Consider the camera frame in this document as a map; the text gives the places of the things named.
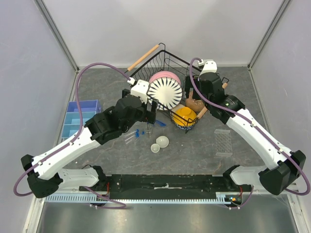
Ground small white dish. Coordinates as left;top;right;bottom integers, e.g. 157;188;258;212
150;143;160;153

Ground light blue cable duct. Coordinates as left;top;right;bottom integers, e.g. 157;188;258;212
45;193;231;204

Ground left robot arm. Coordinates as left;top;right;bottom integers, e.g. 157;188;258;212
21;89;158;198

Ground large white dish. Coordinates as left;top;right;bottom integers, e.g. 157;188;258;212
156;135;169;148

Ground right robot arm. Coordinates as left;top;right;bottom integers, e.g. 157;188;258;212
185;72;311;196

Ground small glass beaker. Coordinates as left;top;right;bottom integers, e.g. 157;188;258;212
145;123;153;136

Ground pink plate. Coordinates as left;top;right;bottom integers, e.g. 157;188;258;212
149;71;181;84

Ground black wire dish basket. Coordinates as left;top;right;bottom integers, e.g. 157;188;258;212
127;43;207;132

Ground blue compartment organizer box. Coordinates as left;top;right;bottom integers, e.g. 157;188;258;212
61;100;102;140

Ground clear test tube rack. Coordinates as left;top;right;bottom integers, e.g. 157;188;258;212
214;129;233;157

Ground brown wooden bowl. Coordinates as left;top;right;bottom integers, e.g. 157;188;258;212
185;98;205;112

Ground yellow bowl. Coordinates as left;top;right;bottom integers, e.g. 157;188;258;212
173;107;197;130

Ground white blue striped plate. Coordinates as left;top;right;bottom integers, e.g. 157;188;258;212
147;77;183;110

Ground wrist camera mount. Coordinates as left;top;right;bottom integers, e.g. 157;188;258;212
127;77;149;104
197;58;218;75

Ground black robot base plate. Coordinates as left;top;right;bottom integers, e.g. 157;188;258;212
90;174;251;200

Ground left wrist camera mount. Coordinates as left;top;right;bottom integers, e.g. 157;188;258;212
127;77;149;104

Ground blue safety glasses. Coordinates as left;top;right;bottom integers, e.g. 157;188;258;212
155;120;167;127

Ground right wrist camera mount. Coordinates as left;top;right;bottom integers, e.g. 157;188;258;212
197;58;218;75

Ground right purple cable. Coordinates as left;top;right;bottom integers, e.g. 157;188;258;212
189;57;308;195

